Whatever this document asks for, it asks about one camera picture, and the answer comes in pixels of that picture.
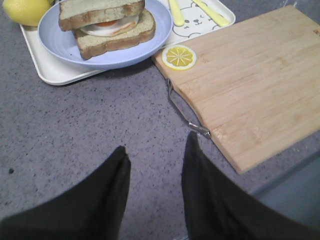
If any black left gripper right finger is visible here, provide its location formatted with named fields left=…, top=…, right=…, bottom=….
left=181, top=131, right=320, bottom=240

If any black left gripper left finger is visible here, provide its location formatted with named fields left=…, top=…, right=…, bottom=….
left=0, top=146, right=131, bottom=240

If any light blue plate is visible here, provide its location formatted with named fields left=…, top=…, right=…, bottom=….
left=38, top=0, right=173, bottom=70

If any bread slice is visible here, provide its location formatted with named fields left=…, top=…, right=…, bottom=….
left=58, top=0, right=145, bottom=31
left=72, top=9, right=156, bottom=60

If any white rectangular tray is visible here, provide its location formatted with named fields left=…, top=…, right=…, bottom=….
left=20, top=0, right=221, bottom=86

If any wooden cutting board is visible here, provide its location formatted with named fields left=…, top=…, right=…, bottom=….
left=152, top=5, right=320, bottom=174

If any lemon slice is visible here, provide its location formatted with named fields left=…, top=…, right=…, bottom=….
left=161, top=44, right=197, bottom=71

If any fried egg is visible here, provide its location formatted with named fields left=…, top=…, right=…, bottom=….
left=80, top=15, right=139, bottom=37

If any yellow plastic knife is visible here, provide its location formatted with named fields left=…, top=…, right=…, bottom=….
left=192, top=0, right=230, bottom=27

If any yellow plastic fork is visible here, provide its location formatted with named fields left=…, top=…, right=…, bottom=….
left=168, top=0, right=185, bottom=27

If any yellow lemon front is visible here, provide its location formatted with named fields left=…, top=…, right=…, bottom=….
left=2, top=0, right=55, bottom=27

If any metal cutting board handle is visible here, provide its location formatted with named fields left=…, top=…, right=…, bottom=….
left=166, top=78, right=212, bottom=139

